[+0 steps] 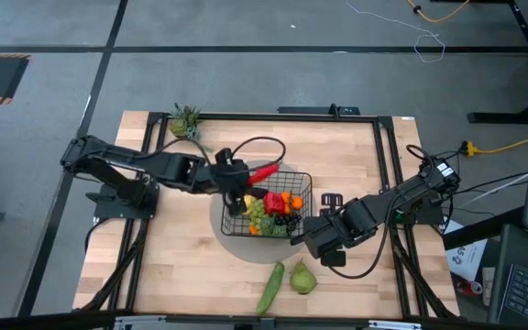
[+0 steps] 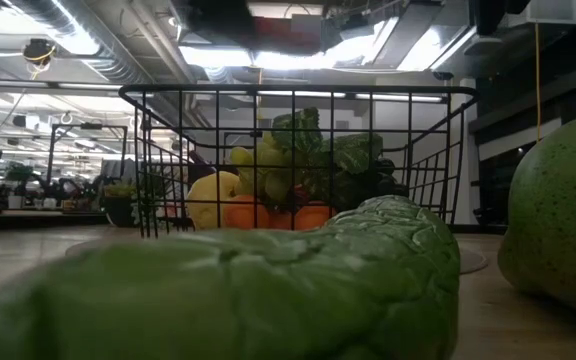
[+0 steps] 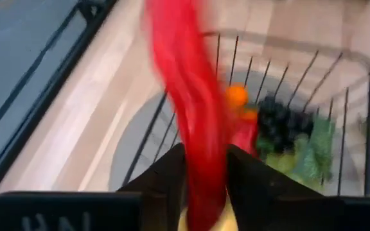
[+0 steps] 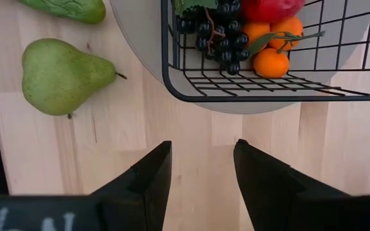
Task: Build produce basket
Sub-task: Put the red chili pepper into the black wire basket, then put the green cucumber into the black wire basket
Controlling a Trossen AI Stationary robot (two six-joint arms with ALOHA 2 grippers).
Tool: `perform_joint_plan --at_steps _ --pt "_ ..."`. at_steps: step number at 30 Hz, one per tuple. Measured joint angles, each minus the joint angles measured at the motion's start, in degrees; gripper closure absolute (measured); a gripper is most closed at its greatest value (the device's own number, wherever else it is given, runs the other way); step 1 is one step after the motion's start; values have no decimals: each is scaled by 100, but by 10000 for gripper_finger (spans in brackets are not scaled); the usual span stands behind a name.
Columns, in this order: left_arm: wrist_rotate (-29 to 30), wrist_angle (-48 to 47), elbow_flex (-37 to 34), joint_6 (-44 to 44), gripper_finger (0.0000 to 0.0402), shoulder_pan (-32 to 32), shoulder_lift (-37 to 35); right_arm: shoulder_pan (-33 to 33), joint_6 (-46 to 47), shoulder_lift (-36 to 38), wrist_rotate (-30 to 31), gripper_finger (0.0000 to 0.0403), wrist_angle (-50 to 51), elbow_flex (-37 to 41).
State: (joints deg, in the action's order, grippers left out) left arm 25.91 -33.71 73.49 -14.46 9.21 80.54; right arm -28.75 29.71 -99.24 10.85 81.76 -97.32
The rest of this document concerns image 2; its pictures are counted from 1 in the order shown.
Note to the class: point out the green grape bunch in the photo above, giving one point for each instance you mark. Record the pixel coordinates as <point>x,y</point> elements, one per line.
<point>268,175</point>

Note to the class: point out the dark grape bunch with leaves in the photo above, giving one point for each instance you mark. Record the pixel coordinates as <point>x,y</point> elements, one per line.
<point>353,152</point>

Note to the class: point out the orange with stem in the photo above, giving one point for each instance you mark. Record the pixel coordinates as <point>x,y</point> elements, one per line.
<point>243,216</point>
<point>313,217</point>

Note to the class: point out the green pear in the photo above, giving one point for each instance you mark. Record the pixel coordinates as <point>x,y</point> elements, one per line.
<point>563,215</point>

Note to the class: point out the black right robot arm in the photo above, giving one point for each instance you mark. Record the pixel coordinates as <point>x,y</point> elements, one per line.
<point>490,15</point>

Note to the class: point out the fluorescent ceiling light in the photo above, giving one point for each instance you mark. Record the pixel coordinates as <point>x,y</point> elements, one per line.
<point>218,56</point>

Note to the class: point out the potted succulent plant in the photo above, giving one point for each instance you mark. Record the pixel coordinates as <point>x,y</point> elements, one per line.
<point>118,210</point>

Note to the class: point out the background potted plant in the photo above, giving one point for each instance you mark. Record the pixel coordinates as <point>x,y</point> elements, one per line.
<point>18,172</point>

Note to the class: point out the large green leafy vegetable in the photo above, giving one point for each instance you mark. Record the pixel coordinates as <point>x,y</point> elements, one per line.
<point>268,300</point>

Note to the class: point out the white ceiling unit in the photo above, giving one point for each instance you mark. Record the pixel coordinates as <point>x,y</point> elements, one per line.
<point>548,12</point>

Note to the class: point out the large ribbed ventilation duct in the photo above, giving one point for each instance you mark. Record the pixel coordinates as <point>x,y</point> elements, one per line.
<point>93,45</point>

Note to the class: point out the black ceiling camera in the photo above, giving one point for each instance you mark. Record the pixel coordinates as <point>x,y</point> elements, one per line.
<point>39,51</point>

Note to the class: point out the black metal frame stand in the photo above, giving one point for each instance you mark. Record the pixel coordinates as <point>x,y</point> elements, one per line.
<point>50,150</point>

